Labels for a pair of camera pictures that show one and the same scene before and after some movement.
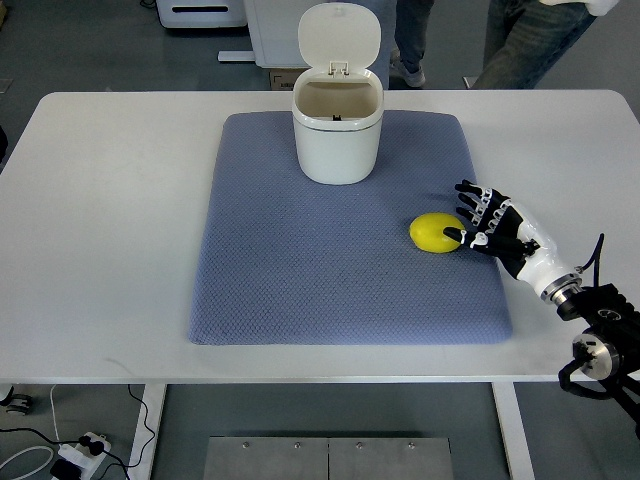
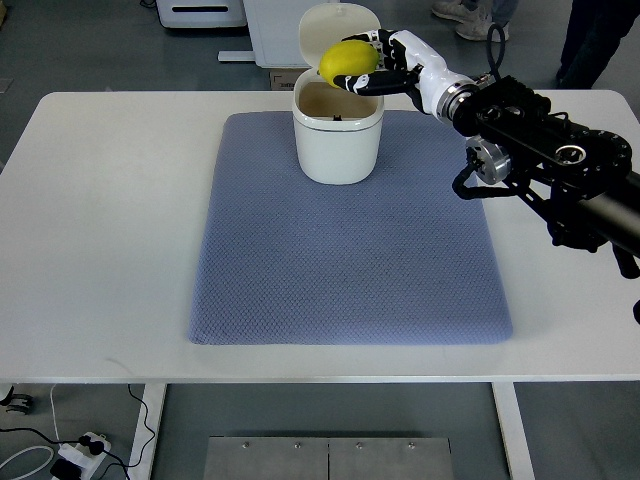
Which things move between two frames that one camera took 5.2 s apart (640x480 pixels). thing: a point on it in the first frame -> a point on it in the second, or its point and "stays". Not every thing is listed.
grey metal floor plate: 328,458 stays
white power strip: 82,456 stays
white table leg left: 153,398 stays
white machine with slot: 202,13 stays
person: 525,39 -> 477,17
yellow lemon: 427,232 -> 347,57
